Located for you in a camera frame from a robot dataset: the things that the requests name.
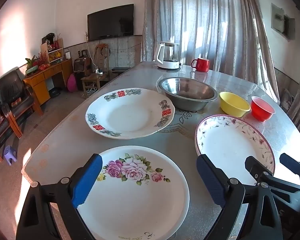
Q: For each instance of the red mug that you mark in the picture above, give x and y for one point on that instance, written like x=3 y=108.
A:
x=202 y=65

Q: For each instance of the red plastic bowl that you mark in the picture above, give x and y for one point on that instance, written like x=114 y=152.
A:
x=262 y=110

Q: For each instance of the purple plastic stool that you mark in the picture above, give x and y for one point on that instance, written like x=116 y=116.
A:
x=10 y=153

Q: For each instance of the red flower bouquet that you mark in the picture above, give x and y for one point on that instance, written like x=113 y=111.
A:
x=42 y=56

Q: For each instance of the pink bag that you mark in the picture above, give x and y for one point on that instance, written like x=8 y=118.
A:
x=71 y=83

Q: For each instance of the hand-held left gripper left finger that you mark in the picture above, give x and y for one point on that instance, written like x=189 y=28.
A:
x=87 y=180

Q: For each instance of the green potted plant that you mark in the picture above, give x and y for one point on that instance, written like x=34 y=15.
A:
x=31 y=66

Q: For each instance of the stainless steel bowl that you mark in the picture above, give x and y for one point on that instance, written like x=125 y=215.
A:
x=187 y=90

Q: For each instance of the white plate with red characters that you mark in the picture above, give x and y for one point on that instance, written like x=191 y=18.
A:
x=130 y=116

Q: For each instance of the small wooden shelf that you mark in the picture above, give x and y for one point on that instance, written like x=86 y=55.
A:
x=53 y=52

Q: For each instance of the white power strip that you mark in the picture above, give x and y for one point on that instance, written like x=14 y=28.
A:
x=99 y=71

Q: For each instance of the white plate with pink roses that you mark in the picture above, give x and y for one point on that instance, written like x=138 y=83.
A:
x=140 y=205

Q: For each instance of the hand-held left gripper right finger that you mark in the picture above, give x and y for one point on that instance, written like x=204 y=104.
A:
x=210 y=182

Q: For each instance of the yellow plastic bowl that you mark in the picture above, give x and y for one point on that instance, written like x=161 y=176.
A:
x=233 y=105

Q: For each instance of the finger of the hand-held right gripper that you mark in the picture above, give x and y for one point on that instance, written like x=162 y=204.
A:
x=291 y=162
x=255 y=168

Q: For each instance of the orange wooden desk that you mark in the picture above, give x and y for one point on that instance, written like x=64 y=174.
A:
x=40 y=85

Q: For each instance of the white glass electric kettle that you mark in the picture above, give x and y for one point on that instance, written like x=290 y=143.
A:
x=167 y=55

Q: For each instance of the grey wall electrical box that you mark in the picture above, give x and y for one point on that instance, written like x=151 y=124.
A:
x=282 y=21

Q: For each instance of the black flat television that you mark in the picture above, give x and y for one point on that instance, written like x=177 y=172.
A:
x=110 y=22

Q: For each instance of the oval plate with maroon rim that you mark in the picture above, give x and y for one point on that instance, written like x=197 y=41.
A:
x=227 y=147

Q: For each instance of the grey crumpled bag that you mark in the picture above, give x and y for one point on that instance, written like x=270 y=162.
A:
x=287 y=100

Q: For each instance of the wooden round-back chair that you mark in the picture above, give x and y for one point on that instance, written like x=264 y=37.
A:
x=92 y=80

